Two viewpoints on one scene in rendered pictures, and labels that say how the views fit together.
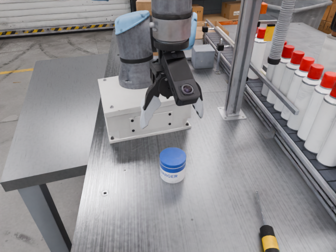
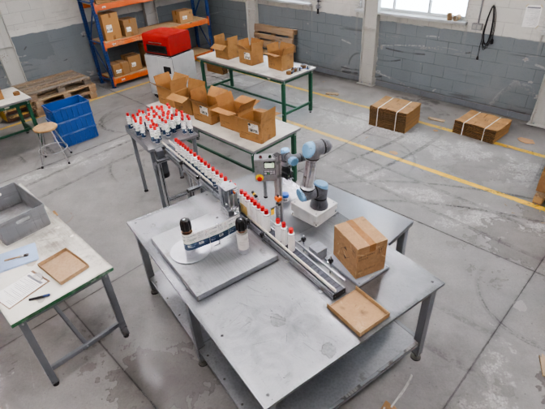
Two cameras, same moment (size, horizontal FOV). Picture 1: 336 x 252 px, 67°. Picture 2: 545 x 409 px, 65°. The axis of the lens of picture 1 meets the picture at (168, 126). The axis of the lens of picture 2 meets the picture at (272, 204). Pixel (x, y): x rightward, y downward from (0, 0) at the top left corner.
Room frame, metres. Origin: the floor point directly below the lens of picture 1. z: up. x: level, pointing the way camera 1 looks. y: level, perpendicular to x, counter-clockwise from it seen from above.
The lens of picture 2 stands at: (3.30, -1.55, 3.00)
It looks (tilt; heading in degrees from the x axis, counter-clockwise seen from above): 35 degrees down; 153
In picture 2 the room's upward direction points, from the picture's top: 3 degrees counter-clockwise
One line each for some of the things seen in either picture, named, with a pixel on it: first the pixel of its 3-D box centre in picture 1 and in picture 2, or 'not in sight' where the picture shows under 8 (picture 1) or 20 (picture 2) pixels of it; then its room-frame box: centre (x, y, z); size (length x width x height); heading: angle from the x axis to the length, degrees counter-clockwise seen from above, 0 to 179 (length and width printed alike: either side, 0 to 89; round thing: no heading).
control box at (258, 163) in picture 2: not in sight; (265, 167); (0.74, -0.31, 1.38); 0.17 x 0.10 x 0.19; 62
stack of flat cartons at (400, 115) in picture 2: not in sight; (394, 114); (-1.57, 3.17, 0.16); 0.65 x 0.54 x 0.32; 22
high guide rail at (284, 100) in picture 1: (234, 49); (293, 239); (1.14, -0.31, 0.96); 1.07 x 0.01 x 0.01; 7
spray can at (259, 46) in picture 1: (257, 54); (278, 230); (1.00, -0.36, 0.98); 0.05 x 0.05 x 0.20
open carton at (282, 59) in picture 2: not in sight; (279, 56); (-3.03, 1.90, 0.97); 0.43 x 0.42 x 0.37; 104
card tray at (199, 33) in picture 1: (204, 29); (358, 309); (1.85, -0.26, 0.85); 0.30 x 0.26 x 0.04; 7
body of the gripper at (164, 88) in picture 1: (170, 65); (286, 171); (0.51, 0.00, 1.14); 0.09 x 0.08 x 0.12; 17
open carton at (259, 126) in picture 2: not in sight; (257, 121); (-0.92, 0.43, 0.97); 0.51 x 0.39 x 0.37; 113
